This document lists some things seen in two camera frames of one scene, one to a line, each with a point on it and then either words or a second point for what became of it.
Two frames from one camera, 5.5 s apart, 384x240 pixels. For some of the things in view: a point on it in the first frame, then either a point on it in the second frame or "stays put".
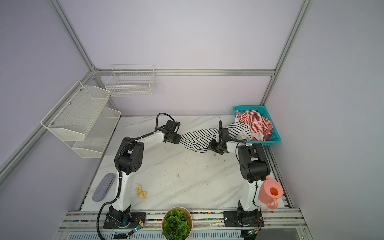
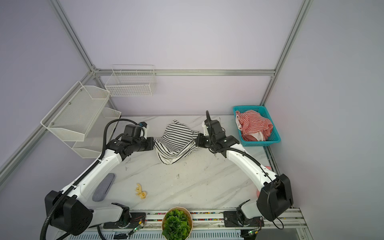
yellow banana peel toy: (140, 193) stays put
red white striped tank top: (260, 127) stays put
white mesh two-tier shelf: (80, 119) stays put
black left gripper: (177, 140) to (150, 143)
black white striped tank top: (200, 140) to (178, 142)
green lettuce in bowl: (177, 224) stays put
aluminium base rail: (288, 224) stays put
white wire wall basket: (129, 80) stays put
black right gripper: (212, 147) to (198, 141)
